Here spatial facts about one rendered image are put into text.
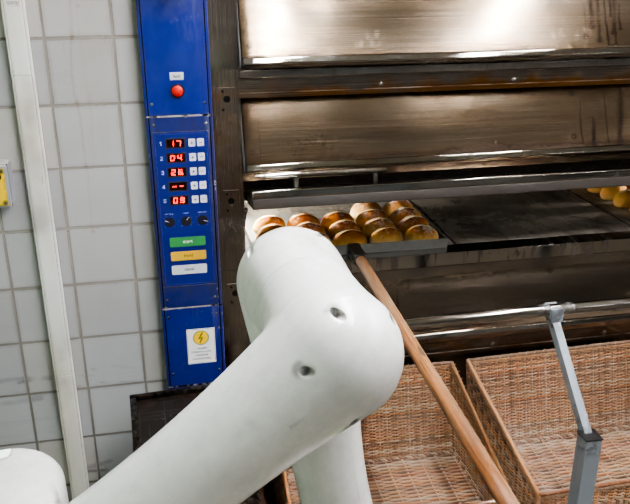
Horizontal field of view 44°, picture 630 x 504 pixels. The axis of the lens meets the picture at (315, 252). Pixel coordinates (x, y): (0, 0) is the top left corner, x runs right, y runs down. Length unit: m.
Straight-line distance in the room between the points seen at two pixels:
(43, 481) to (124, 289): 1.21
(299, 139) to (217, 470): 1.38
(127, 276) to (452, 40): 1.02
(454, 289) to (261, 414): 1.63
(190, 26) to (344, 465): 1.21
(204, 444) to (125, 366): 1.49
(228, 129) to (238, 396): 1.33
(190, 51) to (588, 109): 1.08
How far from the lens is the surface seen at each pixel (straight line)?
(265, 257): 0.80
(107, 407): 2.24
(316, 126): 1.99
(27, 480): 0.91
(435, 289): 2.24
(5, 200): 1.94
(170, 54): 1.88
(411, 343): 1.64
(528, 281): 2.35
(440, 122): 2.08
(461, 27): 2.05
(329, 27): 1.95
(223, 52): 1.92
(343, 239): 2.15
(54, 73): 1.93
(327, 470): 0.94
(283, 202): 1.86
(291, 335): 0.67
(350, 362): 0.65
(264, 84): 1.94
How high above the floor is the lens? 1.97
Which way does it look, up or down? 22 degrees down
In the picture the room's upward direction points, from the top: straight up
